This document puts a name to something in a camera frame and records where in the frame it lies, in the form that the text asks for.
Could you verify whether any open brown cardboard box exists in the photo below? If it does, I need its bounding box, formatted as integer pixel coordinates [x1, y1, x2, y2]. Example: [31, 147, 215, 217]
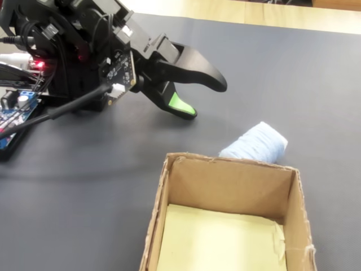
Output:
[138, 152, 318, 271]

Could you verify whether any thick black sleeved cable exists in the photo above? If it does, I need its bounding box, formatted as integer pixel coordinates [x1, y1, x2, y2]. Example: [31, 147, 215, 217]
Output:
[0, 84, 113, 141]

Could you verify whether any black camera circuit board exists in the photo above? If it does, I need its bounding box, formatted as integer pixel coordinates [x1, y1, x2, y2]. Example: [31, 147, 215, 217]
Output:
[97, 50, 137, 107]

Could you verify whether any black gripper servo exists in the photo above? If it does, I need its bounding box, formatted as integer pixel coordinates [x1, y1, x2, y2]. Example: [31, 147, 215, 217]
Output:
[112, 10, 228, 121]

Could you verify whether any black power plug cable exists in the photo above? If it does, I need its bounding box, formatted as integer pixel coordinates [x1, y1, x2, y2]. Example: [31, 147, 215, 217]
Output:
[0, 35, 36, 47]

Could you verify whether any light blue yarn-wrapped block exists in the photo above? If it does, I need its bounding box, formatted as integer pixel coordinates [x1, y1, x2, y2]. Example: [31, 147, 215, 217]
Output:
[218, 121, 289, 164]

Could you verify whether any dark grey table mat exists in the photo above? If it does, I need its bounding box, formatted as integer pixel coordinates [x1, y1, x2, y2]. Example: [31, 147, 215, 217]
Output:
[0, 11, 361, 271]

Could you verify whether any white plug cable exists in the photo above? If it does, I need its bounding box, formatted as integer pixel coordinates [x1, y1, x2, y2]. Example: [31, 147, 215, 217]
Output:
[0, 53, 32, 65]

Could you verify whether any yellow paper sheet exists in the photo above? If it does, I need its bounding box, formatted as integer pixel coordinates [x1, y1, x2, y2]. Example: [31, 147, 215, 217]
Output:
[156, 204, 285, 271]

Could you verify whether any blue controller circuit board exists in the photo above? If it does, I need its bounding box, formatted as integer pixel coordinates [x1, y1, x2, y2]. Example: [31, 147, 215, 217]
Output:
[0, 89, 40, 150]

